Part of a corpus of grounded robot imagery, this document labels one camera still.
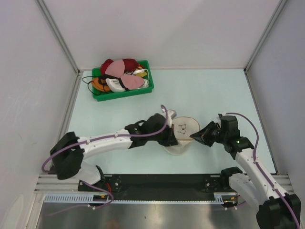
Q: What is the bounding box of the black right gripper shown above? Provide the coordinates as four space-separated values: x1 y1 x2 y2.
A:
190 121 227 147

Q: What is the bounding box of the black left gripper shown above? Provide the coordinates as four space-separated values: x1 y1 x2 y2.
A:
147 122 177 146

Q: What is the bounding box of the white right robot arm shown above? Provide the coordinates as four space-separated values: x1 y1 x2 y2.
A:
190 112 301 229

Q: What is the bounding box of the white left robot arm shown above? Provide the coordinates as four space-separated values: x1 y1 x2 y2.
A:
50 110 178 191

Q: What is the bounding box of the yellow bra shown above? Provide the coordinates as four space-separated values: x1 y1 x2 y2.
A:
134 69 149 78

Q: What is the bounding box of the white bra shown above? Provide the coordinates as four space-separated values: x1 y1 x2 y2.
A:
106 78 126 93

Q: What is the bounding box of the red bra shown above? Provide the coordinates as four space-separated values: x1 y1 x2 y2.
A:
100 58 144 75

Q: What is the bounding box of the pink bra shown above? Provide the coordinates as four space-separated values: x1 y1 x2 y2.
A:
105 67 145 91

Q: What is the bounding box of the orange bra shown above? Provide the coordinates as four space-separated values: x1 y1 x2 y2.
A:
91 77 111 93

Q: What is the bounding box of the green plastic bin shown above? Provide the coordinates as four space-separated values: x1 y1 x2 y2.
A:
87 60 154 102

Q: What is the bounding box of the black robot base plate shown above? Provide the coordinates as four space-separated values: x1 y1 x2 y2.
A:
78 173 241 206

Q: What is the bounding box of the white cable duct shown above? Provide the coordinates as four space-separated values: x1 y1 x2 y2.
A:
44 192 238 204

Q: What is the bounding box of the black cable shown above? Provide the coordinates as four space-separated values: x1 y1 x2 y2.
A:
81 75 105 96

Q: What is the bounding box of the aluminium frame rail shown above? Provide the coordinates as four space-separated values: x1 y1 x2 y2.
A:
34 70 84 194

